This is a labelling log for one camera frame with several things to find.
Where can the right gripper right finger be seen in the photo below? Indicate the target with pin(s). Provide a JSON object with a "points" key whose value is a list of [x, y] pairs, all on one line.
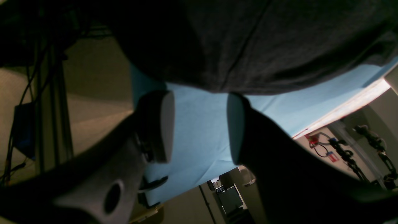
{"points": [[294, 186]]}

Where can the black T-shirt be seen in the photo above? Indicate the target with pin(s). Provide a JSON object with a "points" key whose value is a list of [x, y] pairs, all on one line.
{"points": [[255, 47]]}

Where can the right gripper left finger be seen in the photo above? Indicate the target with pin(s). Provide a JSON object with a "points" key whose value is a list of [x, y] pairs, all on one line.
{"points": [[100, 185]]}

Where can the blue table cloth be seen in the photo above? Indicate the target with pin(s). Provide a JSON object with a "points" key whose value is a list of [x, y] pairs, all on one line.
{"points": [[201, 148]]}

